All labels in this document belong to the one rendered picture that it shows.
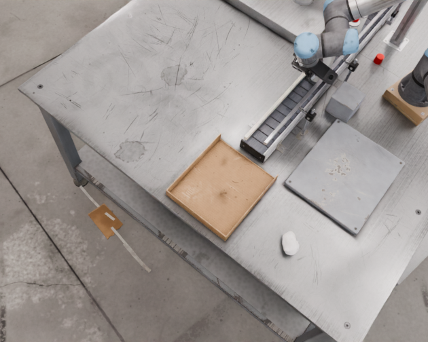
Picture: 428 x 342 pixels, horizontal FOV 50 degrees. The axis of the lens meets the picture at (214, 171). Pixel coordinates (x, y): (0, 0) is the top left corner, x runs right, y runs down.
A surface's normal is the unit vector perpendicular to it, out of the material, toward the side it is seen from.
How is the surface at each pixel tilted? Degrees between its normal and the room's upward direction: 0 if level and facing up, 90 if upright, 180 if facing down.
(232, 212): 0
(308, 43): 30
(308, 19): 0
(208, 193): 0
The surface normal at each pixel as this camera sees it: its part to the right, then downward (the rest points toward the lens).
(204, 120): 0.07, -0.45
